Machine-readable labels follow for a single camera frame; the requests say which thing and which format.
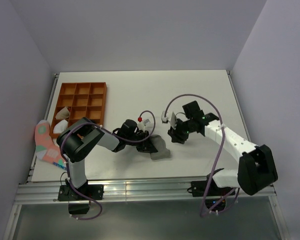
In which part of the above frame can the beige rolled sock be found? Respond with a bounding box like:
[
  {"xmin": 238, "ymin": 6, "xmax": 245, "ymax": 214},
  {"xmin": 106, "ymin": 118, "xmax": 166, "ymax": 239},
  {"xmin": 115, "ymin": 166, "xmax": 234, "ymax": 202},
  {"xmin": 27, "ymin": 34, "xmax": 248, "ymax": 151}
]
[{"xmin": 55, "ymin": 106, "xmax": 71, "ymax": 120}]

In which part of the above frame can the aluminium frame rail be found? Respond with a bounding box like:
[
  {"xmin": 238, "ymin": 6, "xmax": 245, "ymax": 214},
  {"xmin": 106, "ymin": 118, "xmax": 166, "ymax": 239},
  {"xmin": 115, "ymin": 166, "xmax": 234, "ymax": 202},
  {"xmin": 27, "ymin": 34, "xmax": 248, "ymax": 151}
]
[{"xmin": 14, "ymin": 177, "xmax": 203, "ymax": 205}]

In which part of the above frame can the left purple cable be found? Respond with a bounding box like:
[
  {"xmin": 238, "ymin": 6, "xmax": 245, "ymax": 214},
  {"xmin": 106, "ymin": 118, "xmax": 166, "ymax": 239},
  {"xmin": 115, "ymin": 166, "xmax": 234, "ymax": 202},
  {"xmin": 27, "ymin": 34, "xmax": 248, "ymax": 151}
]
[{"xmin": 59, "ymin": 110, "xmax": 157, "ymax": 221}]

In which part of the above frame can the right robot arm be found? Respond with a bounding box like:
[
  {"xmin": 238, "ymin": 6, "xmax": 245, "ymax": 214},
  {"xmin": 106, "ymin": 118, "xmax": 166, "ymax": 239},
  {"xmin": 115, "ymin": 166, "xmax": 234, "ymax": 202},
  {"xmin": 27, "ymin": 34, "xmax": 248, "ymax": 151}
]
[{"xmin": 161, "ymin": 101, "xmax": 278, "ymax": 196}]

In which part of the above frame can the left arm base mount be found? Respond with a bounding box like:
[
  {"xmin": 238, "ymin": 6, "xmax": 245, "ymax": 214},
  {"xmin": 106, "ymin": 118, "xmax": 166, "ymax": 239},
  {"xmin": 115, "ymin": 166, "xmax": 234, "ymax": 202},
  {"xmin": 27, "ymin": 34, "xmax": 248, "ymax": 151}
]
[{"xmin": 57, "ymin": 182, "xmax": 104, "ymax": 221}]

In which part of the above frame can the pink green sock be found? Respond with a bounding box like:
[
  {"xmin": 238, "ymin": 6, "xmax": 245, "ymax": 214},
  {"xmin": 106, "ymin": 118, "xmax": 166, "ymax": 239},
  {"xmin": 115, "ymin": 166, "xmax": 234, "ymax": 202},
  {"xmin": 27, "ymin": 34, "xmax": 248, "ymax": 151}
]
[{"xmin": 34, "ymin": 120, "xmax": 66, "ymax": 170}]

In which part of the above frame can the orange compartment tray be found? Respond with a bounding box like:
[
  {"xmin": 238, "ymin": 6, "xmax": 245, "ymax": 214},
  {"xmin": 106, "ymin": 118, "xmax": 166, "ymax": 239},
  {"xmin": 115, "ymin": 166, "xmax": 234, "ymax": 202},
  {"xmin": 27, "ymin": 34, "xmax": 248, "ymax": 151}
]
[{"xmin": 49, "ymin": 82, "xmax": 107, "ymax": 139}]

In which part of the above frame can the white rolled sock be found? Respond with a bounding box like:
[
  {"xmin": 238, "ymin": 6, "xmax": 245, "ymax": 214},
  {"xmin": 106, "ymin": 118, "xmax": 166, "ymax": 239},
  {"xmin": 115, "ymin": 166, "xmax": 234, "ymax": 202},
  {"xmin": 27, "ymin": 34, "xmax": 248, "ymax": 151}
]
[{"xmin": 53, "ymin": 119, "xmax": 68, "ymax": 134}]

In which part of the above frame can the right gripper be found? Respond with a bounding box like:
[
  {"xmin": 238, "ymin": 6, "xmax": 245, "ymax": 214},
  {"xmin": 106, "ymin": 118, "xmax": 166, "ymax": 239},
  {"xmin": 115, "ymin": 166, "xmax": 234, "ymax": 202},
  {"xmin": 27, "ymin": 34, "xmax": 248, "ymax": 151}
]
[{"xmin": 167, "ymin": 117, "xmax": 194, "ymax": 145}]

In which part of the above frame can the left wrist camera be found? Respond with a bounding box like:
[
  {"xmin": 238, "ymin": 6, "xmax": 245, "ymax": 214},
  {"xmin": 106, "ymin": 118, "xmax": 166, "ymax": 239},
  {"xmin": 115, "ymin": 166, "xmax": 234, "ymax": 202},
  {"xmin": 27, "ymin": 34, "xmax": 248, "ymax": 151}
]
[{"xmin": 137, "ymin": 116, "xmax": 151, "ymax": 131}]

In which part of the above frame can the grey striped sock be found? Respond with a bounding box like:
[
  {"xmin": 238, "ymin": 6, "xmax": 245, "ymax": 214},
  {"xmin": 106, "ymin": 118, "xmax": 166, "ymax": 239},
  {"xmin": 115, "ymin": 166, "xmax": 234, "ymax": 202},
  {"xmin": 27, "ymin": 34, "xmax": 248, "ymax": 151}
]
[{"xmin": 150, "ymin": 135, "xmax": 171, "ymax": 161}]

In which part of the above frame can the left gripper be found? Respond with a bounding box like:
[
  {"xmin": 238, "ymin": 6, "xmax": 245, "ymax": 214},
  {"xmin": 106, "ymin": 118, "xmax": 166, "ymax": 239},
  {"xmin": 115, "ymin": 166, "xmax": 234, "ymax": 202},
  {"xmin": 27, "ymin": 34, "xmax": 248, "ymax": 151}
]
[{"xmin": 125, "ymin": 132, "xmax": 156, "ymax": 156}]

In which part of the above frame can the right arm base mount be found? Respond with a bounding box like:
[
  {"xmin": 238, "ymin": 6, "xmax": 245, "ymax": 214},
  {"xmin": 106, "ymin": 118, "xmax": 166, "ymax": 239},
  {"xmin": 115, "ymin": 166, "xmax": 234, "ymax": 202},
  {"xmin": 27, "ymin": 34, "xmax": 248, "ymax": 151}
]
[{"xmin": 188, "ymin": 179, "xmax": 237, "ymax": 210}]

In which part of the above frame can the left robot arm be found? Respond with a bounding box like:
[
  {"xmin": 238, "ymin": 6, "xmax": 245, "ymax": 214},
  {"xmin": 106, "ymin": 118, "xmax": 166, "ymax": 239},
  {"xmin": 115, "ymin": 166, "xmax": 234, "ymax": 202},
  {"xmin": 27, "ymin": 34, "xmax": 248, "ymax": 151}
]
[{"xmin": 56, "ymin": 117, "xmax": 159, "ymax": 200}]

